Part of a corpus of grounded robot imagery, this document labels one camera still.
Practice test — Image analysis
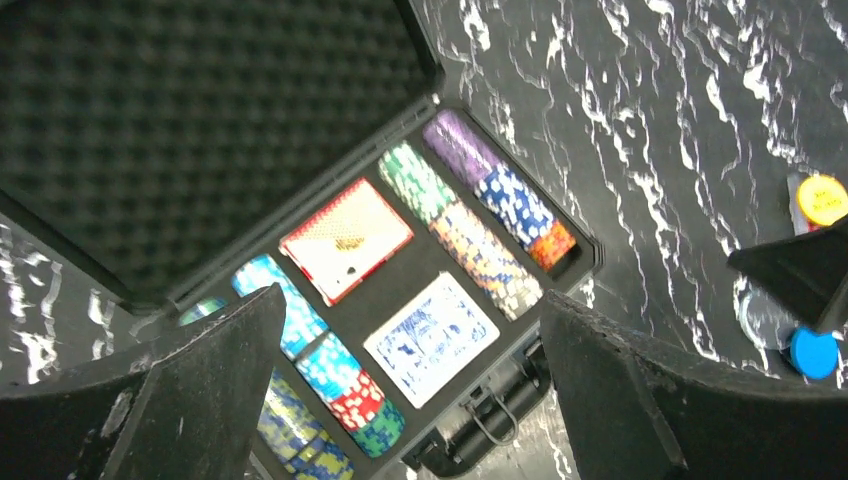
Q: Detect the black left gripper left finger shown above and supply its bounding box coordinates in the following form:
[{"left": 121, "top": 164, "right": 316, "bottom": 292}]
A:
[{"left": 1, "top": 287, "right": 286, "bottom": 479}]

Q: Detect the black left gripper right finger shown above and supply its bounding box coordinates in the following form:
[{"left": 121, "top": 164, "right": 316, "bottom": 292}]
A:
[{"left": 540, "top": 290, "right": 847, "bottom": 479}]

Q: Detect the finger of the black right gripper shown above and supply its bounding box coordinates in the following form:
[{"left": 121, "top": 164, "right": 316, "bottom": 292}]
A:
[{"left": 727, "top": 218, "right": 847, "bottom": 333}]

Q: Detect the clear acrylic dealer button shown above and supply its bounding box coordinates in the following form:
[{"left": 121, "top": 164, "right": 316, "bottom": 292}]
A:
[{"left": 737, "top": 287, "right": 797, "bottom": 350}]

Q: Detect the blue round button chip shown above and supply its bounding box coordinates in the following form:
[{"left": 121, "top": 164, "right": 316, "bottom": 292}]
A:
[{"left": 788, "top": 326, "right": 839, "bottom": 380}]

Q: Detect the blue poker card deck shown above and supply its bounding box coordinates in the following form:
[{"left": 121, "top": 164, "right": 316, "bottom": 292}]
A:
[{"left": 364, "top": 271, "right": 500, "bottom": 409}]

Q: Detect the black poker set case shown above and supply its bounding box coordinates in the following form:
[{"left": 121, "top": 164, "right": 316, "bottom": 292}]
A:
[{"left": 0, "top": 0, "right": 605, "bottom": 480}]

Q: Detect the yellow round button chip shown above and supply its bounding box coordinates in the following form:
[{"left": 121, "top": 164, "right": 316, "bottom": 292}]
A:
[{"left": 796, "top": 174, "right": 847, "bottom": 227}]

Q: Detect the orange blue chip stack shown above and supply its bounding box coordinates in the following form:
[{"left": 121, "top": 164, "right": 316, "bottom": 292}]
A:
[{"left": 428, "top": 201, "right": 543, "bottom": 321}]

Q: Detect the light blue red chip stack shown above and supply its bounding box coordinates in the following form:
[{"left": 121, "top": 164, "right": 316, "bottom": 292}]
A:
[{"left": 231, "top": 254, "right": 405, "bottom": 458}]

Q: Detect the dark blue chip stack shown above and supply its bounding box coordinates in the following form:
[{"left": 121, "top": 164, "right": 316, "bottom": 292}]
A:
[{"left": 474, "top": 165, "right": 577, "bottom": 272}]

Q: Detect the red poker card deck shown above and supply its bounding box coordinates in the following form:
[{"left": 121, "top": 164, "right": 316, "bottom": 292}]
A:
[{"left": 279, "top": 178, "right": 414, "bottom": 306}]

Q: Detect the green chip stack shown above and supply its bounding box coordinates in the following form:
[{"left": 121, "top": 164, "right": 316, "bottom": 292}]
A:
[{"left": 378, "top": 142, "right": 458, "bottom": 223}]

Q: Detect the purple chip stack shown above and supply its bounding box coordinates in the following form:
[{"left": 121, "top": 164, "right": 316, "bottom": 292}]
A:
[{"left": 423, "top": 110, "right": 501, "bottom": 187}]

